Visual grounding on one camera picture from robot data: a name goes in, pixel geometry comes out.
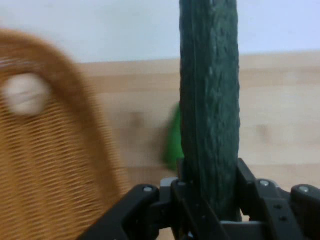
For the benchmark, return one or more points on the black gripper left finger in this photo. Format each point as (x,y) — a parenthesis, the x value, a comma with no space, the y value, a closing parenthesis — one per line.
(135,210)

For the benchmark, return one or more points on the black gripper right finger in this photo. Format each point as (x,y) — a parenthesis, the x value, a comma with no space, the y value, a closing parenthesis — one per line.
(282,210)

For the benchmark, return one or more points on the long dark green cucumber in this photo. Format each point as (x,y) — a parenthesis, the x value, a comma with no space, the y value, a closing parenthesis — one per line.
(210,100)

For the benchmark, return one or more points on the green bell pepper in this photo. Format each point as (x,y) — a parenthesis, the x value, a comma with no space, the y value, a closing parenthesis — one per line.
(173,140)

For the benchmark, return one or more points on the light wooden cutting board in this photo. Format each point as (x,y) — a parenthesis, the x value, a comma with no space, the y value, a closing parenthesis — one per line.
(277,112)

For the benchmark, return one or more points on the white garlic bulb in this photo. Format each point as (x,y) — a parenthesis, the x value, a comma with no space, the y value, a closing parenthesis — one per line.
(25,95)

